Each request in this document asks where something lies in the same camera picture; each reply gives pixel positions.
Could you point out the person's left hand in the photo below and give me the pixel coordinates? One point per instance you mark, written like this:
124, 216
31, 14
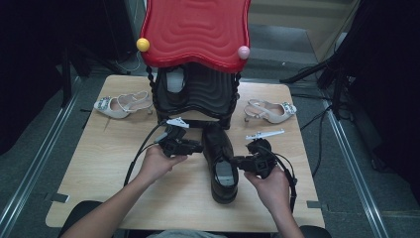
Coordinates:
155, 165

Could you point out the black metal stand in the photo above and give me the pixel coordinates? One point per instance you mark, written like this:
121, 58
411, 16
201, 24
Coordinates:
66, 82

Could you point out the person's right hand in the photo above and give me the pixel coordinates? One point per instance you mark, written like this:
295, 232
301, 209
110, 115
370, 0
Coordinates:
274, 191

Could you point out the white heeled sandal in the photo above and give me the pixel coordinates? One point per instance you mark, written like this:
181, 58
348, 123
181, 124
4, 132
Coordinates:
272, 115
114, 110

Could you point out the black chair armrest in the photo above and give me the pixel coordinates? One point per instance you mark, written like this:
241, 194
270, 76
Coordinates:
317, 231
81, 211

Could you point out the black tripod stand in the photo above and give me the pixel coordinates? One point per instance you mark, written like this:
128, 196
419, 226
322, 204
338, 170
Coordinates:
336, 86

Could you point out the black leather shoe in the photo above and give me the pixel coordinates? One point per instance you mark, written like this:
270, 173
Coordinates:
214, 145
175, 81

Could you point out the grey tape strip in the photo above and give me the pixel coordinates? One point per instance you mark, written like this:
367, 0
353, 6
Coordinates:
59, 197
315, 205

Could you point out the person's grey clothing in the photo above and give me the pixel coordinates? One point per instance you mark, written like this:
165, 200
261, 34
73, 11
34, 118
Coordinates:
185, 234

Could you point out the red and black shoe rack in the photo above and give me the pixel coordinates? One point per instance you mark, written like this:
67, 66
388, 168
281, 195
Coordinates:
194, 36

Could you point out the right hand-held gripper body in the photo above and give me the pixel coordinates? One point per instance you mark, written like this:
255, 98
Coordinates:
262, 162

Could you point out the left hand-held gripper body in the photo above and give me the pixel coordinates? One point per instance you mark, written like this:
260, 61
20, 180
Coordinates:
175, 145

